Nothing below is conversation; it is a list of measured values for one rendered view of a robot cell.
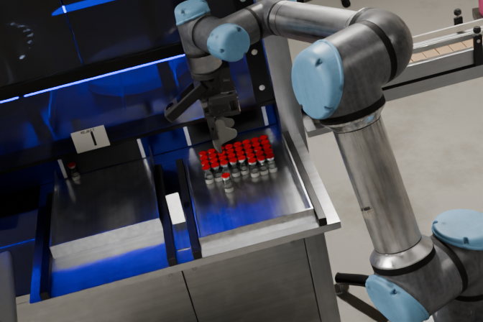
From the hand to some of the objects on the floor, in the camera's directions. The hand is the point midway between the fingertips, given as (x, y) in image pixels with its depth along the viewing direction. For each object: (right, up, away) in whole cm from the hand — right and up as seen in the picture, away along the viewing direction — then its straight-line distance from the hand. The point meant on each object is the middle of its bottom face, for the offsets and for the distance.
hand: (215, 145), depth 192 cm
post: (+37, -69, +71) cm, 106 cm away
